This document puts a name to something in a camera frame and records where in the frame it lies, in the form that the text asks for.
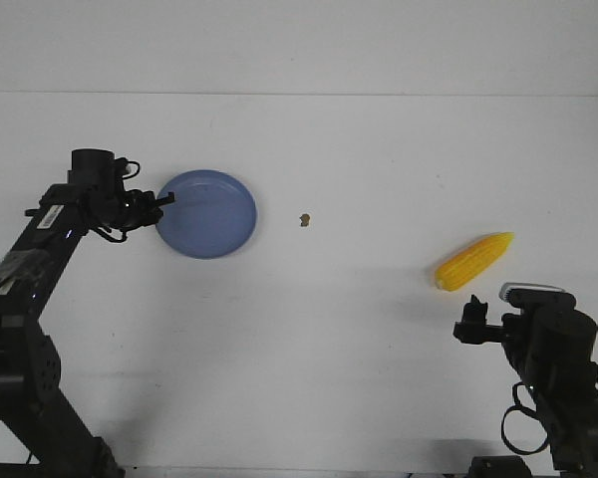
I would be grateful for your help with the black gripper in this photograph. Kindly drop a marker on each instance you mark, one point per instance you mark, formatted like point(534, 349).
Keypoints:
point(136, 208)
point(473, 330)

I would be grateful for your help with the yellow corn cob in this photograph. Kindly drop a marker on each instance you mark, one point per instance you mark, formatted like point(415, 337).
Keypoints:
point(464, 266)

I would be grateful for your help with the blue round plate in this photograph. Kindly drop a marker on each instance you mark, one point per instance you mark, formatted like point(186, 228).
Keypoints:
point(213, 214)

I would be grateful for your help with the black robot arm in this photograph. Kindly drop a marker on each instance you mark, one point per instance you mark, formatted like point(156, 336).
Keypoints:
point(32, 405)
point(549, 344)

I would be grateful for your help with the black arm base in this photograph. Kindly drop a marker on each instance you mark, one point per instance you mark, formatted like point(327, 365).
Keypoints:
point(498, 467)

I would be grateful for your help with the brown chipped spot on table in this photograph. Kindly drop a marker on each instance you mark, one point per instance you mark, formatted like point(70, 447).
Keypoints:
point(305, 220)

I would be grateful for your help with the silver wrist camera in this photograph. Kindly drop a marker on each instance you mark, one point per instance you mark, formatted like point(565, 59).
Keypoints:
point(508, 287)

